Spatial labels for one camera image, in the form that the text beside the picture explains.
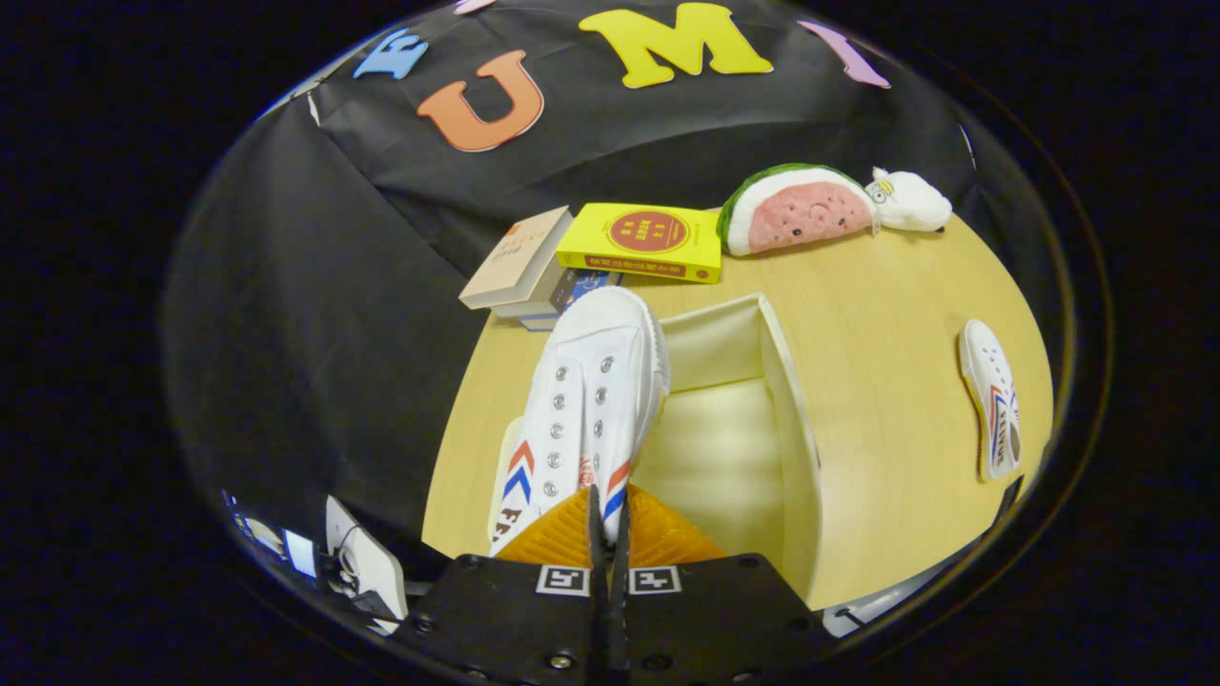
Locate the yellow book with red circle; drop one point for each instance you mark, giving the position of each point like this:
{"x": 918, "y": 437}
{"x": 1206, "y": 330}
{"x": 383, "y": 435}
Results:
{"x": 643, "y": 238}

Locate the white canvas shoe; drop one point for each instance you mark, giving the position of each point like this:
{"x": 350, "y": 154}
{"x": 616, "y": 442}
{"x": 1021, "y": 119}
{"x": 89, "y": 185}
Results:
{"x": 991, "y": 400}
{"x": 596, "y": 381}

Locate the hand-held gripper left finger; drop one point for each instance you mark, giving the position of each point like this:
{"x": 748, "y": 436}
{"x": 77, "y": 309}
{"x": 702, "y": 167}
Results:
{"x": 505, "y": 619}

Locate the white plush toy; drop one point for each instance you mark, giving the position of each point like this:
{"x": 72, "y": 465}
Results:
{"x": 913, "y": 202}

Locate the blue book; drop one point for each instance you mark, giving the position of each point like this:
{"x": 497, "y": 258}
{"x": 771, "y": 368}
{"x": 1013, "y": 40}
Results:
{"x": 583, "y": 286}

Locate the dark printed box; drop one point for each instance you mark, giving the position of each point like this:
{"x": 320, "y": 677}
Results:
{"x": 286, "y": 548}

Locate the white flat device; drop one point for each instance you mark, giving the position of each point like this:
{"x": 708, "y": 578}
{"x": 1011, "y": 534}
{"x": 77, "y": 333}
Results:
{"x": 372, "y": 567}

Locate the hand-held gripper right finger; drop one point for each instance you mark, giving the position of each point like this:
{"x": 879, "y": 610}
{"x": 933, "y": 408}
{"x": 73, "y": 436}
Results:
{"x": 710, "y": 619}

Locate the beige fabric storage box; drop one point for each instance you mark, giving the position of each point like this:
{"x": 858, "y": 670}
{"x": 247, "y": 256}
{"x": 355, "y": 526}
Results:
{"x": 724, "y": 448}

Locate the beige paperback book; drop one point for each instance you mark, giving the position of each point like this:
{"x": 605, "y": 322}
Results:
{"x": 510, "y": 262}

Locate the watermelon slice plush toy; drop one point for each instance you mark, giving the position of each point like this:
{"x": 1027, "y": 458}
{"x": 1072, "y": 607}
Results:
{"x": 801, "y": 214}

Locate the grey book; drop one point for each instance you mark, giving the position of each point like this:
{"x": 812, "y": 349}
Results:
{"x": 534, "y": 303}

